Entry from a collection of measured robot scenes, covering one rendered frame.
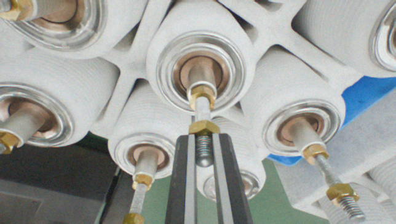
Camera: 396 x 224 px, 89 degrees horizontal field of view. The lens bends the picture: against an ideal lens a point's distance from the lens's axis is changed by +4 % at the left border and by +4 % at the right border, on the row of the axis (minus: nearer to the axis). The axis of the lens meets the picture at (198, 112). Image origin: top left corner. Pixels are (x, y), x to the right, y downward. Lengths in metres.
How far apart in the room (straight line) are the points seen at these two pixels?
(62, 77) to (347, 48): 0.25
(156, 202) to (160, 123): 0.65
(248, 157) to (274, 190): 0.56
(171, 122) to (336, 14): 0.18
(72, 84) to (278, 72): 0.21
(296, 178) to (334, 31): 0.37
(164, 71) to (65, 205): 0.40
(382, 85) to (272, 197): 0.55
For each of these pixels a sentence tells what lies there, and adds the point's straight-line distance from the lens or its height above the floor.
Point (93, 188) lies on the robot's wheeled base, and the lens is 0.51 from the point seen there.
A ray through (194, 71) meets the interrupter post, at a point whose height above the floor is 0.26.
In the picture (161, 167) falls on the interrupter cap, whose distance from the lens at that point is 0.25.
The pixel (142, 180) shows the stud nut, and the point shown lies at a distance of 0.21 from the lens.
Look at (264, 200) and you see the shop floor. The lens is 0.87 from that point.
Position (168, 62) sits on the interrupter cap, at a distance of 0.16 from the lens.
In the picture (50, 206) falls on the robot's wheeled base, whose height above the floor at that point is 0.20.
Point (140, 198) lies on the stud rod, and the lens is 0.21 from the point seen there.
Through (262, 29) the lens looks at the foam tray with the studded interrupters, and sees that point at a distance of 0.24.
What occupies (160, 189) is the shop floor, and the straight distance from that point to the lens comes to 0.77.
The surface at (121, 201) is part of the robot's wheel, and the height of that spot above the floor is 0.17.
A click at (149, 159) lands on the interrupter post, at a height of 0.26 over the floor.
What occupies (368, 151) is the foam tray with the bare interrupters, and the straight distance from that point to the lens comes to 0.46.
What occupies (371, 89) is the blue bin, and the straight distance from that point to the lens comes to 0.47.
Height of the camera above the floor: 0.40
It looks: 54 degrees down
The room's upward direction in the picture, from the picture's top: 179 degrees clockwise
